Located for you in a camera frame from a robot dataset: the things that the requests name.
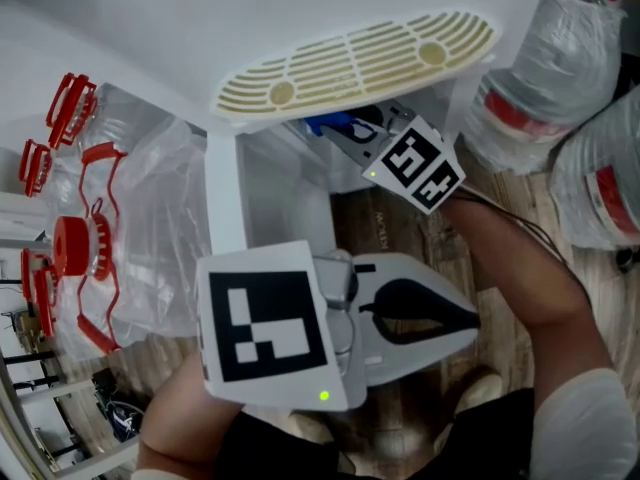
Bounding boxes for plastic-wrapped jug with red cap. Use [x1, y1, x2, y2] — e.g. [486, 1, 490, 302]
[43, 81, 213, 361]

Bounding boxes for white dispenser cabinet door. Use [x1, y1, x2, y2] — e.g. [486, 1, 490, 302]
[203, 128, 337, 258]

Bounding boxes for white shirt sleeve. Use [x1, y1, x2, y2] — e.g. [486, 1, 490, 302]
[529, 366, 640, 480]

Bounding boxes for blue cloth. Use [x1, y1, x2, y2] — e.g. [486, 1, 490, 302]
[301, 111, 382, 142]

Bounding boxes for black trousers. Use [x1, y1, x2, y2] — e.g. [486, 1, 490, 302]
[214, 386, 537, 480]

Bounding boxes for white slotted drip tray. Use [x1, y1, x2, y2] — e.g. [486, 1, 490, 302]
[209, 11, 502, 122]

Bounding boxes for person's right forearm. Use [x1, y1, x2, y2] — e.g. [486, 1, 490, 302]
[439, 193, 617, 388]

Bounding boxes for person's left forearm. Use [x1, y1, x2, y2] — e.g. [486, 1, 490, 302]
[136, 351, 251, 472]

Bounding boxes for white water dispenser cabinet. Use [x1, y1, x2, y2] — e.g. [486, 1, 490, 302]
[0, 0, 551, 204]

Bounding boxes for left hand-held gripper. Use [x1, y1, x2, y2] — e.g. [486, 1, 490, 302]
[195, 239, 482, 413]

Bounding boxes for red jug handle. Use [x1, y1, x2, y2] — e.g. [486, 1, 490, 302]
[17, 138, 54, 199]
[44, 71, 100, 150]
[18, 247, 62, 340]

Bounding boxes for plastic-wrapped jug with red label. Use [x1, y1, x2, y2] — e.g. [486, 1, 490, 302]
[548, 83, 640, 250]
[458, 0, 640, 175]

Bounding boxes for beige shoe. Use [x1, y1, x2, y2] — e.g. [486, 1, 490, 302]
[286, 409, 357, 475]
[432, 366, 504, 453]

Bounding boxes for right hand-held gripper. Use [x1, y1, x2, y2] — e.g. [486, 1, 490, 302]
[319, 98, 467, 216]

